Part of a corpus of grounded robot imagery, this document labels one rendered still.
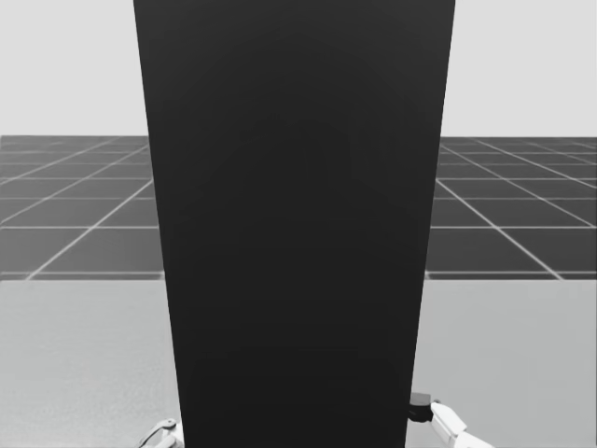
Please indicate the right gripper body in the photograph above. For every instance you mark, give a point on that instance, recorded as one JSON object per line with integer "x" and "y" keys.
{"x": 468, "y": 441}

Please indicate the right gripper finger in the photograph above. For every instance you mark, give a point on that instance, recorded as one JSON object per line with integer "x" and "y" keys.
{"x": 445, "y": 420}

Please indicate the black screen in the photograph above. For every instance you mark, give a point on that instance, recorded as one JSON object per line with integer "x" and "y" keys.
{"x": 294, "y": 224}

